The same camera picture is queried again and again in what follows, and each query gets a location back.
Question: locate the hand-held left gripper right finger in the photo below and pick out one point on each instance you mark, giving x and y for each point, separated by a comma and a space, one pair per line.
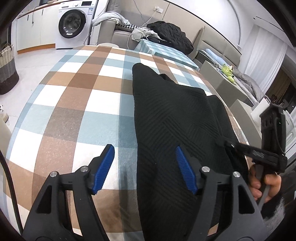
185, 172

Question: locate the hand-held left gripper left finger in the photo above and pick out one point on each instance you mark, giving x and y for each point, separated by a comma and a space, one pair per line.
104, 169

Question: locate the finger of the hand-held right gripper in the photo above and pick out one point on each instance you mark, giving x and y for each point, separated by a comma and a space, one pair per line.
231, 144

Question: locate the black knit sweater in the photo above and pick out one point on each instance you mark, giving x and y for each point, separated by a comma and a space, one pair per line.
175, 120

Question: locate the person's right hand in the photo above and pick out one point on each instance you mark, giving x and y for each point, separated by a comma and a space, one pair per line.
270, 187

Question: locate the grey stepped side cabinet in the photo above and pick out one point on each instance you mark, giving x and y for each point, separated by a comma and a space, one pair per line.
219, 90

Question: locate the grey duvet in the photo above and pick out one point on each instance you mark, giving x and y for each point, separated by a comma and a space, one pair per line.
249, 85

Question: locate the brown blue plaid tablecloth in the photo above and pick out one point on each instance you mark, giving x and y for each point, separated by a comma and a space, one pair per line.
81, 104

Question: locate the green plush toy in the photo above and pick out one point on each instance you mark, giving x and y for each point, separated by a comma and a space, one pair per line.
227, 73

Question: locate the white curtain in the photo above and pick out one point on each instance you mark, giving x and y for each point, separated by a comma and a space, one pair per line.
266, 58

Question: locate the light blue pillow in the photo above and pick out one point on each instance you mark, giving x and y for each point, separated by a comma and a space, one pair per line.
214, 55

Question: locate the beige bed headboard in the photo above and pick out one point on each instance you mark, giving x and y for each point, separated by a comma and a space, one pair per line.
222, 48

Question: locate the teal checked small table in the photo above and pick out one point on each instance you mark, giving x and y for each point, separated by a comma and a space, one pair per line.
166, 53

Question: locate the black padded jacket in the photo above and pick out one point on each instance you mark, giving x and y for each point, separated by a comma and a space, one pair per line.
171, 34

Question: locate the grey sofa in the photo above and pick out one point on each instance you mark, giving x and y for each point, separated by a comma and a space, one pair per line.
120, 34

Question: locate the woven laundry basket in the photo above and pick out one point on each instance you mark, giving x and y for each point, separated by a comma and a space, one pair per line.
8, 69

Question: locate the houndstooth cushion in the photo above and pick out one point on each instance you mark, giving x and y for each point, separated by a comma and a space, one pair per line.
126, 26

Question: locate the white washing machine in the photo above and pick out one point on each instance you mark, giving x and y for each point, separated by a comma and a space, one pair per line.
74, 23

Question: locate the grey hooded garment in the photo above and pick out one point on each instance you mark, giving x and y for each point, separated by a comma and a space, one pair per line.
108, 17

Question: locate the white lower kitchen cabinets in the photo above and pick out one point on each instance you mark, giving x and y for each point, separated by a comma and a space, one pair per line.
39, 27

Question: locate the white wall socket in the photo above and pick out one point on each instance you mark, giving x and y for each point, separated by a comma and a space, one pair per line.
158, 9

